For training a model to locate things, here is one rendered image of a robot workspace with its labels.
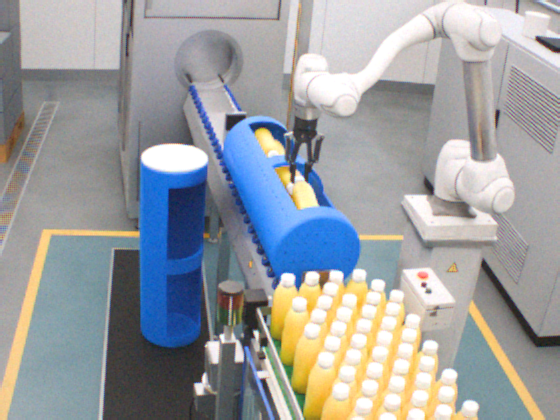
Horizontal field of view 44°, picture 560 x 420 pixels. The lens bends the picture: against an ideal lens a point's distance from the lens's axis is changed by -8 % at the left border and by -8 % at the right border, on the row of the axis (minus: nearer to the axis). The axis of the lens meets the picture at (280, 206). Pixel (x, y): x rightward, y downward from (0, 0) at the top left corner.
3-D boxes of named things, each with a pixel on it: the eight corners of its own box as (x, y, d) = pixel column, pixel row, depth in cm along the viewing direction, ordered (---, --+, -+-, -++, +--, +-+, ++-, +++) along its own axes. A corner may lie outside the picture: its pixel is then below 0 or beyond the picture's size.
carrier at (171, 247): (132, 339, 335) (189, 354, 330) (129, 166, 296) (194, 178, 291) (153, 308, 360) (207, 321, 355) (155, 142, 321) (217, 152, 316)
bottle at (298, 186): (312, 235, 241) (298, 194, 255) (328, 222, 238) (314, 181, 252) (297, 226, 236) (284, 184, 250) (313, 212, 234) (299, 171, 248)
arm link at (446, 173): (457, 185, 291) (464, 133, 282) (483, 202, 275) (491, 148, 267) (425, 189, 285) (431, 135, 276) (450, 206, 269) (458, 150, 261)
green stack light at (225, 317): (238, 311, 189) (240, 295, 187) (244, 325, 184) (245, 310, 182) (214, 312, 188) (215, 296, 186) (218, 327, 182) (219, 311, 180)
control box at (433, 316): (424, 293, 235) (430, 266, 230) (448, 328, 218) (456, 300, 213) (396, 296, 232) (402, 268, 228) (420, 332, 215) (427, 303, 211)
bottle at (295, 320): (301, 352, 218) (309, 298, 210) (305, 366, 212) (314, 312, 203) (277, 352, 217) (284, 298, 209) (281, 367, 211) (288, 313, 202)
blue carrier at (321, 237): (285, 179, 317) (294, 116, 305) (352, 293, 242) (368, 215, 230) (219, 178, 310) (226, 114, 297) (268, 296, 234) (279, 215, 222)
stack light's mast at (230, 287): (237, 330, 192) (241, 279, 185) (242, 344, 187) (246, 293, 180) (213, 331, 190) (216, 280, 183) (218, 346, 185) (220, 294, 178)
